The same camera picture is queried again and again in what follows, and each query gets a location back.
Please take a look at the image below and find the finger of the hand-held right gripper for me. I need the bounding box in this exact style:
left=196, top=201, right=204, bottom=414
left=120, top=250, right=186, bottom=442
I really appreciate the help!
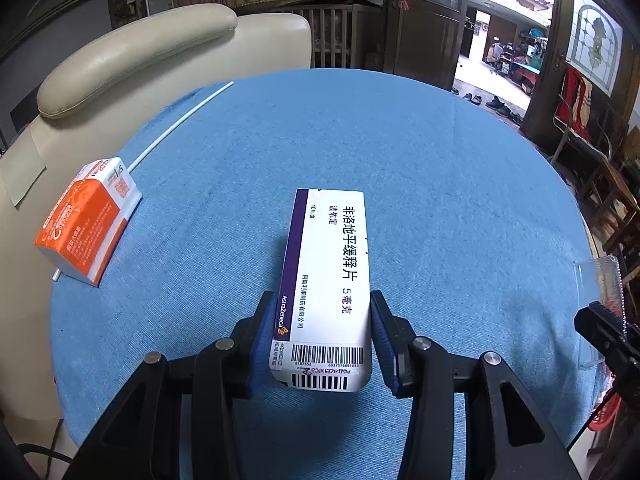
left=574, top=300, right=640, bottom=386

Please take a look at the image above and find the clear plastic packaging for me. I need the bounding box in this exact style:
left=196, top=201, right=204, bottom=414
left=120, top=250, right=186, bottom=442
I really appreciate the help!
left=575, top=255, right=623, bottom=372

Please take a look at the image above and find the wooden crib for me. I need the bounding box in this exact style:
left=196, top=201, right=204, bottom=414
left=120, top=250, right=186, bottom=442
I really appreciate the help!
left=235, top=2, right=386, bottom=71

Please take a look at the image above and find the red cloth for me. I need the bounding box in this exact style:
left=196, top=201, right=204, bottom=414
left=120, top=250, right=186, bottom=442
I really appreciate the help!
left=559, top=66, right=593, bottom=133

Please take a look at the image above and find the wooden door with red tassel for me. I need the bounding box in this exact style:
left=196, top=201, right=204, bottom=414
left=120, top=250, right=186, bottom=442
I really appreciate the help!
left=382, top=0, right=471, bottom=92

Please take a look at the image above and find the red plastic mesh basket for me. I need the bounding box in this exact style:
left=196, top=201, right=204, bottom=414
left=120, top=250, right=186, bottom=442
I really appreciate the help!
left=587, top=390, right=623, bottom=431

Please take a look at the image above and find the dark wooden stool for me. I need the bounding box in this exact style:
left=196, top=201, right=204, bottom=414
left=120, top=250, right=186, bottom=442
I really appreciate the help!
left=580, top=157, right=640, bottom=256

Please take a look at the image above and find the white plastic straw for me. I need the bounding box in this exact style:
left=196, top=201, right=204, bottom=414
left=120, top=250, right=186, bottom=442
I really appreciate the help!
left=51, top=81, right=235, bottom=281

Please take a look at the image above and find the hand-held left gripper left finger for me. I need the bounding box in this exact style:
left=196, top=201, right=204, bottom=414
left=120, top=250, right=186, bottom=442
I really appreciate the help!
left=65, top=290, right=275, bottom=480

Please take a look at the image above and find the metal frame chair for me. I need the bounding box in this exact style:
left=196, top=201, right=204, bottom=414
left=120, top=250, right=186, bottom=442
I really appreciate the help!
left=552, top=67, right=613, bottom=166

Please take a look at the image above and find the blue tablecloth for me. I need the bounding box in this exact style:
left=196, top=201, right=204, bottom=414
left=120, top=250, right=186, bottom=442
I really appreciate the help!
left=48, top=67, right=608, bottom=480

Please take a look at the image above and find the black cable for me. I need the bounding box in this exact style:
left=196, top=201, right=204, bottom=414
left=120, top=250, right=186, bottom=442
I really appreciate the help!
left=15, top=441, right=76, bottom=462

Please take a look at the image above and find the cream leather chair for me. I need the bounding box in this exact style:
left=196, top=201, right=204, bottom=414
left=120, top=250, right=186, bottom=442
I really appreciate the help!
left=0, top=3, right=313, bottom=443

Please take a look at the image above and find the white medicine box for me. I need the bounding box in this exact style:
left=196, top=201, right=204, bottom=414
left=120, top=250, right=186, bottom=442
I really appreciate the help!
left=269, top=188, right=373, bottom=392

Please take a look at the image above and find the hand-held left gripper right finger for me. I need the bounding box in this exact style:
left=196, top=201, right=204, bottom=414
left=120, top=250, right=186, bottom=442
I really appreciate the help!
left=370, top=290, right=576, bottom=480

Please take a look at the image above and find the wooden door with stained glass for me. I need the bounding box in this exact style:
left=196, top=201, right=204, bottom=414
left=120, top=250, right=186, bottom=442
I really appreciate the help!
left=520, top=0, right=633, bottom=146

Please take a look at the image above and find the orange and white box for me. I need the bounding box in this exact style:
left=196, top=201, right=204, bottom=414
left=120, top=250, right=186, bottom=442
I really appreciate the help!
left=34, top=157, right=143, bottom=288

